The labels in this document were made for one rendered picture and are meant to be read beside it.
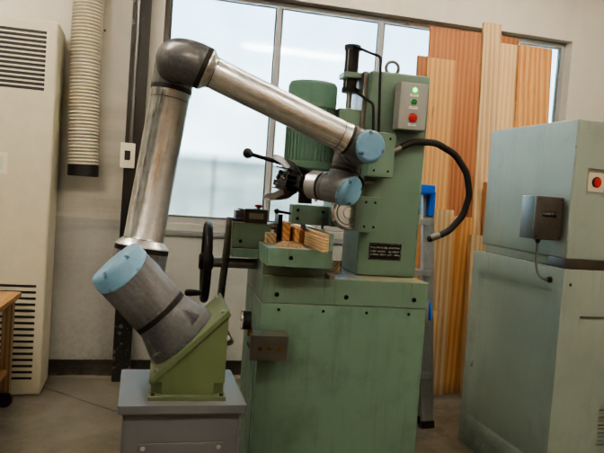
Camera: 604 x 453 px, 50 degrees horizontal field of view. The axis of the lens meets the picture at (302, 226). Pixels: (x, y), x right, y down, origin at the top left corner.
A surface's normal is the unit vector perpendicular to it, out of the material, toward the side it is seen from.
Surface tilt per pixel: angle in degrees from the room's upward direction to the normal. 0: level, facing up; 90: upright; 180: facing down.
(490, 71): 86
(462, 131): 87
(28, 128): 90
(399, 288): 90
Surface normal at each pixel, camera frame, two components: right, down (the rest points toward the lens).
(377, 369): 0.19, 0.07
